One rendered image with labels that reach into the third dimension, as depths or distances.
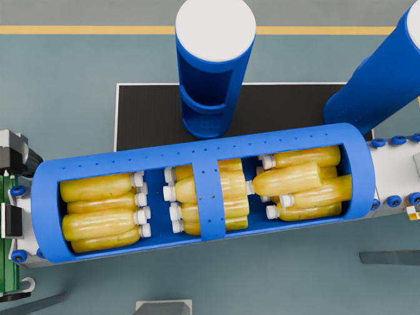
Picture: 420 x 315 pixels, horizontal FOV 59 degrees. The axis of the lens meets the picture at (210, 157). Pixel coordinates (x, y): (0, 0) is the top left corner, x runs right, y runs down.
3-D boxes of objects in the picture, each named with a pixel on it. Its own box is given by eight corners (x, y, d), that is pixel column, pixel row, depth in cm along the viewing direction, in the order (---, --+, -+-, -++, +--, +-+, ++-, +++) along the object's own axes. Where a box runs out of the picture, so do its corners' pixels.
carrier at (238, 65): (182, 94, 216) (182, 140, 208) (175, -10, 131) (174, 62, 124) (230, 94, 217) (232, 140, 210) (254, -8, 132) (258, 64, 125)
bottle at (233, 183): (243, 194, 104) (172, 204, 102) (240, 168, 103) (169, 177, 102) (247, 198, 96) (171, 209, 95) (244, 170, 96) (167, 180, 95)
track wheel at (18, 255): (23, 253, 110) (24, 247, 111) (7, 255, 110) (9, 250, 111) (28, 262, 113) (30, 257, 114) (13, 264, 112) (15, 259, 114)
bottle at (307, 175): (315, 166, 95) (243, 181, 103) (323, 191, 97) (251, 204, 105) (317, 156, 101) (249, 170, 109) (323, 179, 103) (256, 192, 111)
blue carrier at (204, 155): (340, 217, 122) (386, 217, 94) (71, 257, 115) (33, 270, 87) (324, 134, 126) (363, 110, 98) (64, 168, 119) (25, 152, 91)
